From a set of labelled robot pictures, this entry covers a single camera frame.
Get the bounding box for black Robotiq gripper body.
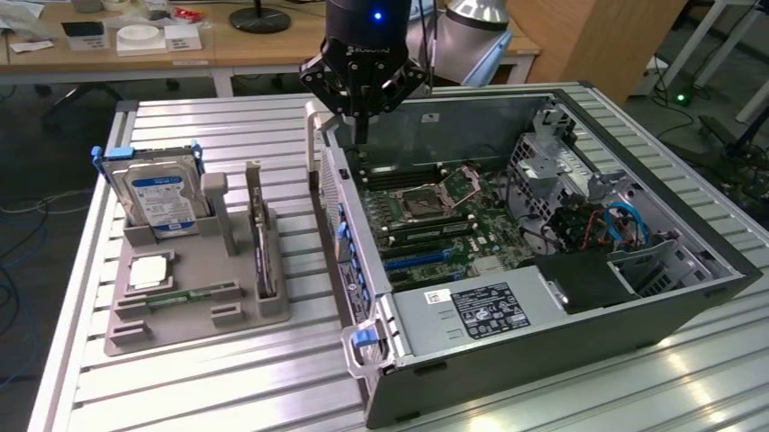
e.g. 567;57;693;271
323;0;412;91

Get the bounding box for Nvidia graphics card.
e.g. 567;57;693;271
244;159;283;301

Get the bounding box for wooden desk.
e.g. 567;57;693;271
0;0;542;86

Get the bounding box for black lamp base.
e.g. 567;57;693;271
228;0;293;34

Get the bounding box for CPU socket cover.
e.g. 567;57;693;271
440;164;483;212

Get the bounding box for white labelled box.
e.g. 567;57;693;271
161;24;204;53

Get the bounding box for CPU socket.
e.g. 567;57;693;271
399;184;451;222

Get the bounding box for white round holder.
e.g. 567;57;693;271
114;24;169;58

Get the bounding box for metal disk bay cage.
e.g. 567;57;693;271
507;107;631;244

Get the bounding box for RAM stick with black chips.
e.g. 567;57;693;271
390;219;474;247

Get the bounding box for green motherboard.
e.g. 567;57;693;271
356;152;542;292

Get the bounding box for wooden cabinet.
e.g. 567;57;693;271
522;0;691;104

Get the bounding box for hard disk in blue caddy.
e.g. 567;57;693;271
89;139;209;239

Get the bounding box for blue expansion slot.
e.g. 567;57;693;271
382;249;459;273

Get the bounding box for black chair base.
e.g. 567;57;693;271
34;78;181;134

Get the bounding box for white box with dark lid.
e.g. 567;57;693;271
61;21;110;51

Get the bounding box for silver chipset heatsink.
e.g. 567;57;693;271
472;258;519;278

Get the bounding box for grey printed parts rack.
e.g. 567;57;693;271
101;159;293;359

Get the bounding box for white paper slip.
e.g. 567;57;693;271
6;40;56;54

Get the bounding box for silver CPU chip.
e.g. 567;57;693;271
127;256;173;292

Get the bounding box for grey power supply unit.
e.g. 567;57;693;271
390;265;570;359

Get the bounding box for green RAM stick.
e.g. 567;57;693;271
140;287;233;307

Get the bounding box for open black PC case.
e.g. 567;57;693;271
303;87;763;431

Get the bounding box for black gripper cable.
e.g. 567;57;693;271
418;0;438;89

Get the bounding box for blue data wire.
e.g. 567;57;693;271
603;202;654;247

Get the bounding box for white desk frame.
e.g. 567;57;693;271
657;0;769;122

